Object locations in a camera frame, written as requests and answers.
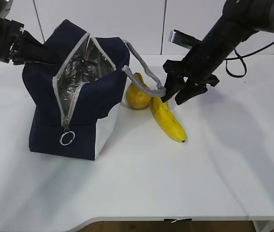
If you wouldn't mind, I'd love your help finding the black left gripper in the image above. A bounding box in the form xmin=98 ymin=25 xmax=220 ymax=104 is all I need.
xmin=0 ymin=19 xmax=61 ymax=65

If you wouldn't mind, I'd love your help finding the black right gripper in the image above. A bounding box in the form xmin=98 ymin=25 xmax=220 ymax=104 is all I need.
xmin=161 ymin=52 xmax=219 ymax=105

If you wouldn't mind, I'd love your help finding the yellow banana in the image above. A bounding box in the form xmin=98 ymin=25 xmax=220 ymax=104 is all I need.
xmin=151 ymin=97 xmax=187 ymax=143

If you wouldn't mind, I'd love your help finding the yellow pear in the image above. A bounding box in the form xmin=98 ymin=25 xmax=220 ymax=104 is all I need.
xmin=125 ymin=82 xmax=152 ymax=109

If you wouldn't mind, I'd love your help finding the navy blue lunch bag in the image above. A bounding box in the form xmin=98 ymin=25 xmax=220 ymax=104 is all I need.
xmin=22 ymin=20 xmax=166 ymax=160

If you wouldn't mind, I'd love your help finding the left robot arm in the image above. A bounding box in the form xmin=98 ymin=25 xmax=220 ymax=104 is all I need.
xmin=0 ymin=0 xmax=60 ymax=65

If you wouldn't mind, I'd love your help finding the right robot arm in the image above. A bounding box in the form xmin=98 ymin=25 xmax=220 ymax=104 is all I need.
xmin=161 ymin=0 xmax=274 ymax=105

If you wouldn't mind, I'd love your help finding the black tape on table edge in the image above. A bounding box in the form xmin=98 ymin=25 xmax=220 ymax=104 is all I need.
xmin=164 ymin=218 xmax=192 ymax=223

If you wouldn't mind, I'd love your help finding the white right table leg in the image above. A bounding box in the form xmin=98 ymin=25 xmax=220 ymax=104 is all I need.
xmin=253 ymin=220 xmax=274 ymax=232

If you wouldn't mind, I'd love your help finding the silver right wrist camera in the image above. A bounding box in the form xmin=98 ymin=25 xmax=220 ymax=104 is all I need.
xmin=168 ymin=29 xmax=201 ymax=50

